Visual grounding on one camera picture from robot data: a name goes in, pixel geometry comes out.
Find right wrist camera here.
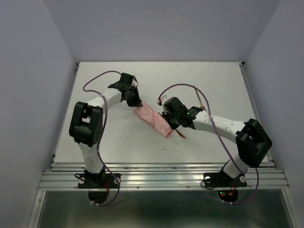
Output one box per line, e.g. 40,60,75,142
157,95,169,106

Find purple cable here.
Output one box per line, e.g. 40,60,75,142
156,83,259,205
82,70,123,207

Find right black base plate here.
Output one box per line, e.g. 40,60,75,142
201,172,247,190

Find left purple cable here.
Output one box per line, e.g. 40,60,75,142
82,70,123,207

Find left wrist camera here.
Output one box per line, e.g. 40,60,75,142
132,76,138,87

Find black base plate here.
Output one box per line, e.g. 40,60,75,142
201,172,247,190
75,173,118,190

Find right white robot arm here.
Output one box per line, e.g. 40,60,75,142
159,96,273,185

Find pink cloth napkin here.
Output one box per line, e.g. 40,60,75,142
133,102,173,138

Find brown wooden knife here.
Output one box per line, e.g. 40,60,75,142
194,86,205,110

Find aluminium rail frame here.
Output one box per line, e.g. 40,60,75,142
29,62,301,228

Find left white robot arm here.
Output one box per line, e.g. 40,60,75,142
69,73,143,189

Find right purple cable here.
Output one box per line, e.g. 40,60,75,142
156,83,259,205

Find brown wooden fork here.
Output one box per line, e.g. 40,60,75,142
175,129,186,139

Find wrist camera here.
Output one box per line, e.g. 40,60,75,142
132,76,138,87
157,95,169,106

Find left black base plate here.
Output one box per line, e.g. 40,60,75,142
75,173,118,190

